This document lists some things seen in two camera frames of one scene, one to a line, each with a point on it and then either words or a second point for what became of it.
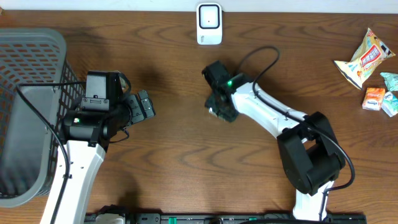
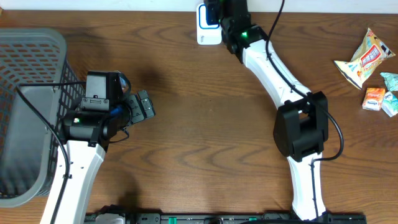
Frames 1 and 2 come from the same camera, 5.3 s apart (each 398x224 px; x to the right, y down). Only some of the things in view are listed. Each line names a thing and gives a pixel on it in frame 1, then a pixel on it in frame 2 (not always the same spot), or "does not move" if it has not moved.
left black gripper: [137, 102] does not move
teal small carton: [390, 103] does not move
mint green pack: [391, 81] does not move
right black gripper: [229, 116] to [209, 5]
